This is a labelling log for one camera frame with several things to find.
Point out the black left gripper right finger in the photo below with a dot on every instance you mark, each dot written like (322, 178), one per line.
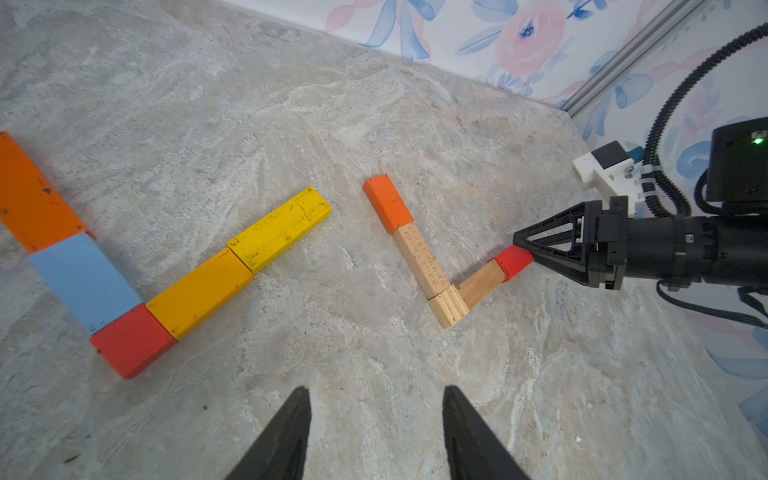
(473, 450)

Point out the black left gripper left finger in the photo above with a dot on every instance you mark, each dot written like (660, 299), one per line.
(279, 452)

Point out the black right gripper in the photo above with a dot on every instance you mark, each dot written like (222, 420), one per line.
(584, 243)

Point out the red rectangular block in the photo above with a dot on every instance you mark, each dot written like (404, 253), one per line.
(513, 260)

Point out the small natural wood cube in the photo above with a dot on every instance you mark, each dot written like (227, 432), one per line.
(449, 307)

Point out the long natural wood block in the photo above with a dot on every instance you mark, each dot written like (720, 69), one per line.
(421, 260)

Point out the short yellow block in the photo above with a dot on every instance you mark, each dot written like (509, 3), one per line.
(190, 301)

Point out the small red block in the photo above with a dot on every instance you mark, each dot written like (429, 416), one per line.
(133, 342)

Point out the orange rectangular block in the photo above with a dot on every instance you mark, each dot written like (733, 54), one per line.
(387, 203)

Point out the long yellow block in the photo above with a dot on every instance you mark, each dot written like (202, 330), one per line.
(270, 237)

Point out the light blue block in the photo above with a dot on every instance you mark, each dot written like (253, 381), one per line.
(86, 281)

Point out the small orange block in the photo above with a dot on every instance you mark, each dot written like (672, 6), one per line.
(31, 208)

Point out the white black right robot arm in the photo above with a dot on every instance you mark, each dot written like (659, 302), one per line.
(728, 247)

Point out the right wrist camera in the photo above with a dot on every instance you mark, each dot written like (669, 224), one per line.
(612, 172)

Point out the aluminium corner post right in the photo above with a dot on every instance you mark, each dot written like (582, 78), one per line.
(660, 28)

